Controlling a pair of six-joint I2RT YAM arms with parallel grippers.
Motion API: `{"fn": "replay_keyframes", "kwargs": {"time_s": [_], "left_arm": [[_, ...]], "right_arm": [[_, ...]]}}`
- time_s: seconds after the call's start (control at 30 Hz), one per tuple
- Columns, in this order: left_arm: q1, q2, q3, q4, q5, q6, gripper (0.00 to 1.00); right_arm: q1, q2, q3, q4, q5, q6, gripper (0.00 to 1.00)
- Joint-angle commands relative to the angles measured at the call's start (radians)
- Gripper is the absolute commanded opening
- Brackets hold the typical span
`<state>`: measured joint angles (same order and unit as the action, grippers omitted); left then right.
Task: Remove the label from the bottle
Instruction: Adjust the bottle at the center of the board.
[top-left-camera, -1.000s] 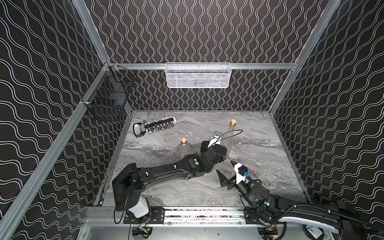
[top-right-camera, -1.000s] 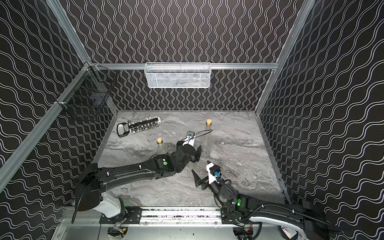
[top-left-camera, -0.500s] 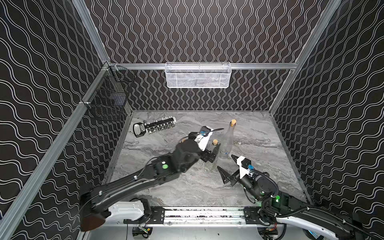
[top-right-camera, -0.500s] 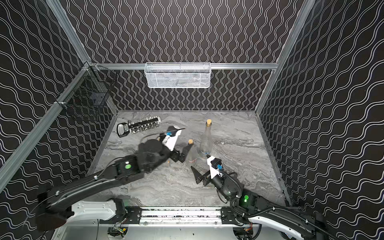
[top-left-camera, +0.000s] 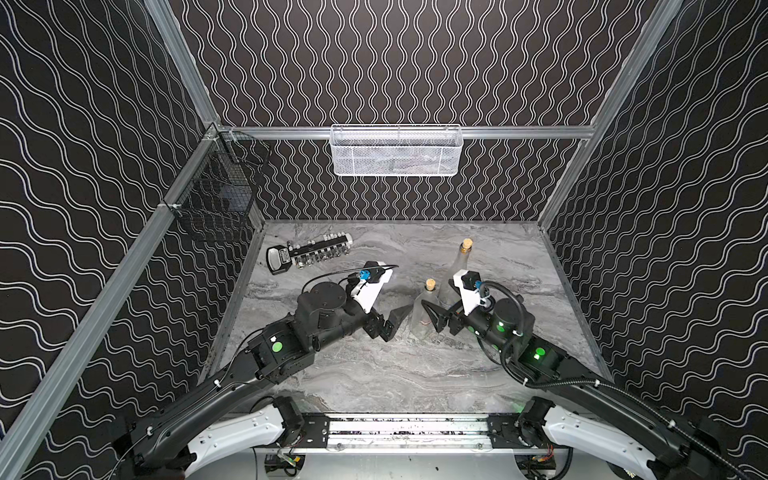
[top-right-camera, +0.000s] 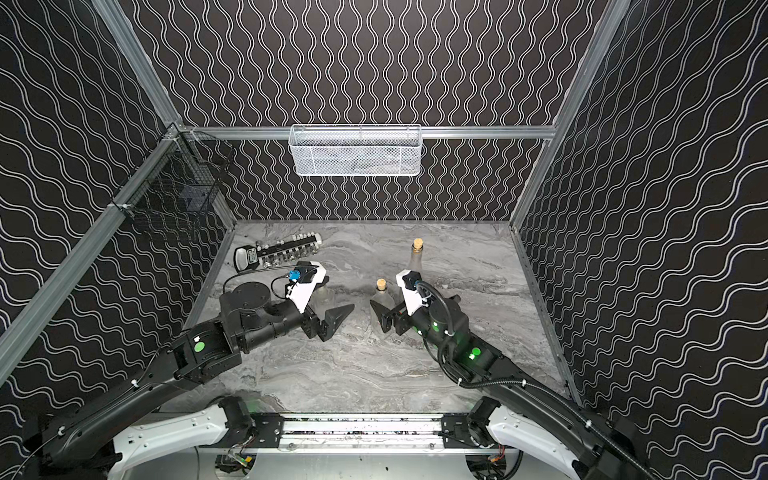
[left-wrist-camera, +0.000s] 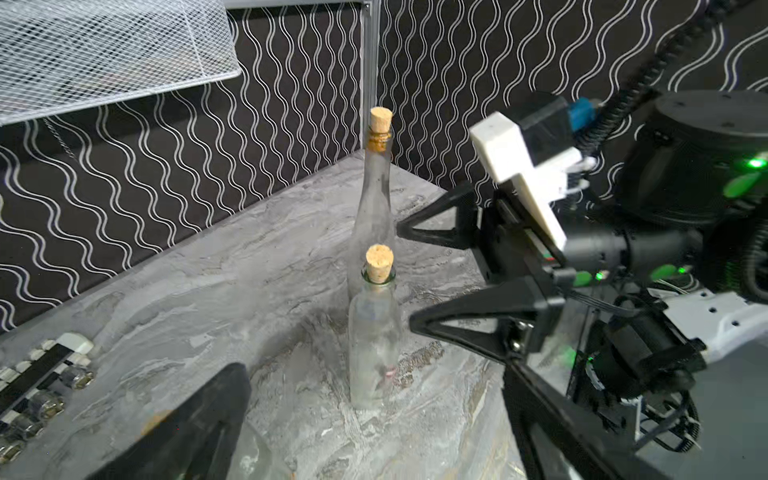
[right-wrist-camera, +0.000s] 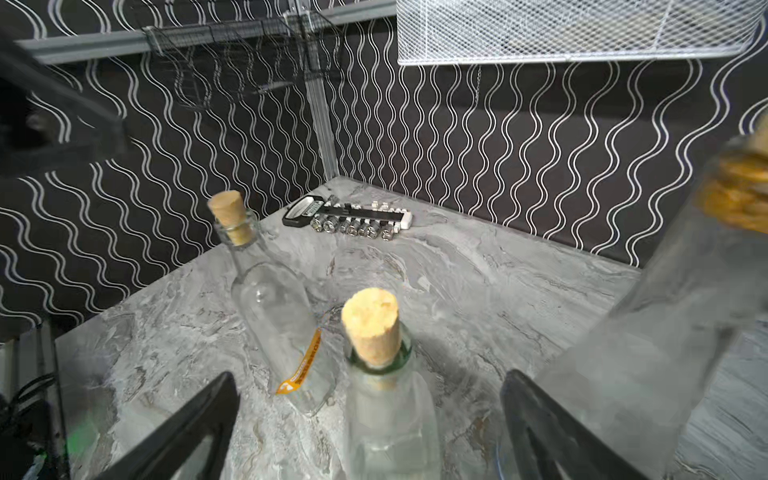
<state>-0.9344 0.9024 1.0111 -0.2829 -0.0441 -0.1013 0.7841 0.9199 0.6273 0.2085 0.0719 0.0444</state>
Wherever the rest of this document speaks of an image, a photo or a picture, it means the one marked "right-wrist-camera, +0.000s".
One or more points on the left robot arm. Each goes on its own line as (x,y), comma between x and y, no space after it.
(47,125)

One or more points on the tall clear corked bottle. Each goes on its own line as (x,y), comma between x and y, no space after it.
(636,377)

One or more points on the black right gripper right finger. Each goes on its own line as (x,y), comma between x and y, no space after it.
(548,442)

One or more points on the clear bottle with orange label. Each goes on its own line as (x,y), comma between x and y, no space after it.
(273,303)

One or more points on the white wire mesh basket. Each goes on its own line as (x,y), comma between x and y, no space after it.
(498,32)

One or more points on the short clear corked bottle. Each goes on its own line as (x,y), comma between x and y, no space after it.
(390,418)

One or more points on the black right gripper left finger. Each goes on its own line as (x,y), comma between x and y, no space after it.
(191,444)

